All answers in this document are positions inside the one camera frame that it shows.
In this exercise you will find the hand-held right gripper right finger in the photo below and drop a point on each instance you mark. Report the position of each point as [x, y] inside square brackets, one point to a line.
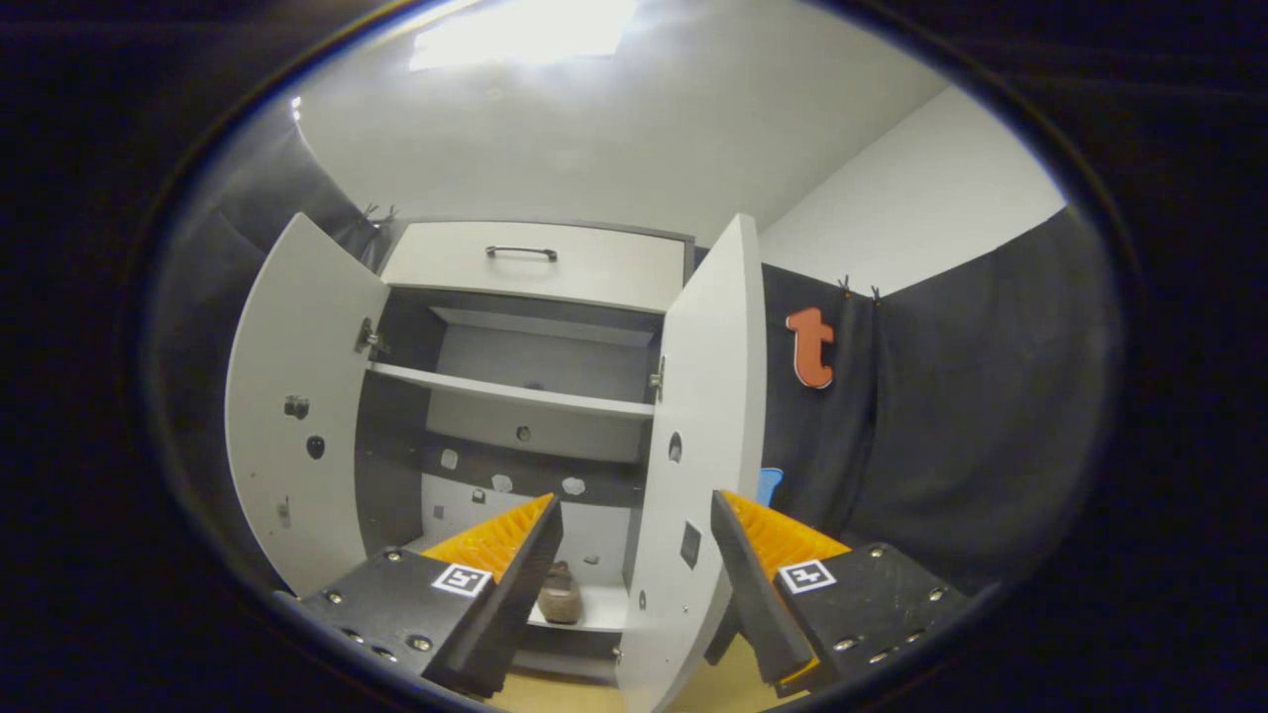
[758, 594]

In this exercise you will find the white cabinet door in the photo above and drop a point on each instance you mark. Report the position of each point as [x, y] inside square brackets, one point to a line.
[297, 347]
[708, 347]

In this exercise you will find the brown shoe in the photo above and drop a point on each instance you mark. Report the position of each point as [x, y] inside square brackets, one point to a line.
[560, 594]

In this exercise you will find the white cabinet shelf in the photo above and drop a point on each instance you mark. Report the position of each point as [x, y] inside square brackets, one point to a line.
[515, 393]

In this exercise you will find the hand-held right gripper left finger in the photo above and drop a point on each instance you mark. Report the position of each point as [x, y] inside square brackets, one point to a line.
[515, 594]

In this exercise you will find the white shoe cabinet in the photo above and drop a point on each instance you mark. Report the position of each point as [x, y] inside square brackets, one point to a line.
[535, 436]

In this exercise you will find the metal door hinge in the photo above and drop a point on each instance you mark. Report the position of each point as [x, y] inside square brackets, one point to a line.
[369, 339]
[657, 379]

